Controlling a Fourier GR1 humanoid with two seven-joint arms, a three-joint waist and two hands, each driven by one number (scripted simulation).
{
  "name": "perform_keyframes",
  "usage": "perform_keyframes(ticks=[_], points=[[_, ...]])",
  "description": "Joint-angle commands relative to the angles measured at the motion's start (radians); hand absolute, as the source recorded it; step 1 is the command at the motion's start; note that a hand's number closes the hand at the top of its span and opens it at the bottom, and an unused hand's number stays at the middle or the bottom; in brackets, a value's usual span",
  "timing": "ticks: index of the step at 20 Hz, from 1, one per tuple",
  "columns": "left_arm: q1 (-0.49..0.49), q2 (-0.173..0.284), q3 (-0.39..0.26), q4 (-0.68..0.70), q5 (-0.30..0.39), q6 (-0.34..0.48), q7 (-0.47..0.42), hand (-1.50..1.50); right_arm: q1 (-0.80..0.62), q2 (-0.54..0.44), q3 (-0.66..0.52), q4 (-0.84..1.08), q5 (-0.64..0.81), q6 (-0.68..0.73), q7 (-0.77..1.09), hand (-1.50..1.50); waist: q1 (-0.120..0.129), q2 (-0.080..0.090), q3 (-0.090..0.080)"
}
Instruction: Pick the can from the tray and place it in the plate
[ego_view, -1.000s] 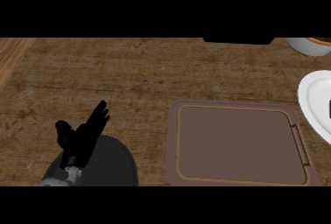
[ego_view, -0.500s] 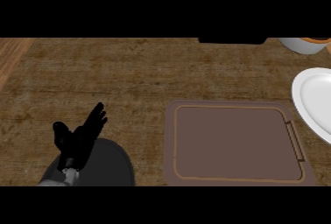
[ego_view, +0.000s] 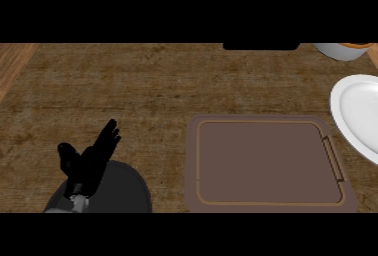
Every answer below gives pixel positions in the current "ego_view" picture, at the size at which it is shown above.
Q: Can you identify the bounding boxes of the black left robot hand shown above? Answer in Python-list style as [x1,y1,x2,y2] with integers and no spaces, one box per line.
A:
[56,118,123,200]

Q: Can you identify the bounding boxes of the brown rectangular tray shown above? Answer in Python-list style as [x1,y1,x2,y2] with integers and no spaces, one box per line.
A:
[183,114,361,214]

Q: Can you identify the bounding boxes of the white plate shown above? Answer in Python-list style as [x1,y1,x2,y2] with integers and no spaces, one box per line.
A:
[328,73,378,166]

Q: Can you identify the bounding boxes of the grey can with orange top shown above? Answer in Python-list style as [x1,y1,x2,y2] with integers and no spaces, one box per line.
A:
[312,42,377,62]

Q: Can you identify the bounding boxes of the black appliance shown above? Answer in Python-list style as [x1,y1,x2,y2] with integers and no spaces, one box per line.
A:
[222,42,302,52]

